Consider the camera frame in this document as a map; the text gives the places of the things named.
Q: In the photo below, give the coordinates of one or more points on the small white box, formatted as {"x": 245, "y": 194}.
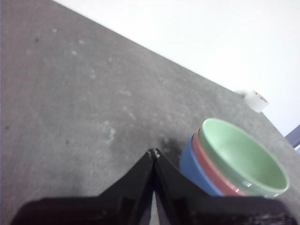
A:
{"x": 254, "y": 100}

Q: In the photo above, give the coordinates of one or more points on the blue ribbed bowl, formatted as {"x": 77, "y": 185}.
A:
{"x": 194, "y": 168}

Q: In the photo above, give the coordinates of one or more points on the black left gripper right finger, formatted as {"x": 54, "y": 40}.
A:
{"x": 187, "y": 206}

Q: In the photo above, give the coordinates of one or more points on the dark blue frame bar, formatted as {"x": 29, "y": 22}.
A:
{"x": 294, "y": 137}

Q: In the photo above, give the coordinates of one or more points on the red ribbed bowl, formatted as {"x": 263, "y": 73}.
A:
{"x": 208, "y": 164}

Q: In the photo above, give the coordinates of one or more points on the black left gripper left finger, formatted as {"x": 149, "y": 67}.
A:
{"x": 117, "y": 206}

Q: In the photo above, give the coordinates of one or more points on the green ribbed bowl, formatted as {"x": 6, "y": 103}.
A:
{"x": 236, "y": 154}

